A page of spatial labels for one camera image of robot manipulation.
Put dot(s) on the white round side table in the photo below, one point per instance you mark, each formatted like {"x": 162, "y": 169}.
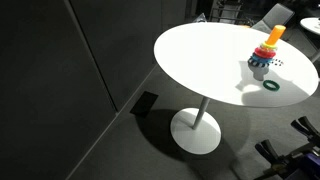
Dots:
{"x": 311, "y": 25}

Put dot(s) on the orange stacking post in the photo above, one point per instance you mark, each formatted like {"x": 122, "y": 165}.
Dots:
{"x": 276, "y": 34}

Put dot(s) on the white table leg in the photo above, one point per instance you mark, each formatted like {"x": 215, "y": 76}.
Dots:
{"x": 201, "y": 113}

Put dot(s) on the grey chair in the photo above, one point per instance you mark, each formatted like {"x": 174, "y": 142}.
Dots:
{"x": 278, "y": 15}

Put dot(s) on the purple stand part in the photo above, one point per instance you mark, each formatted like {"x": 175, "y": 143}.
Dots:
{"x": 311, "y": 165}

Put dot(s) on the black floor mat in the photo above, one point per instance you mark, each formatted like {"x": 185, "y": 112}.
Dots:
{"x": 144, "y": 104}

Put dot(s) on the white round table base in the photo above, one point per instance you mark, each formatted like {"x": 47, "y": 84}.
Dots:
{"x": 200, "y": 140}

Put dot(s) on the dark metal frame chair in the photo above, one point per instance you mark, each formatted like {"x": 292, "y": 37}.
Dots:
{"x": 230, "y": 11}

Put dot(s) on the black spring clamp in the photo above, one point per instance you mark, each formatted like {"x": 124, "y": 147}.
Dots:
{"x": 268, "y": 150}

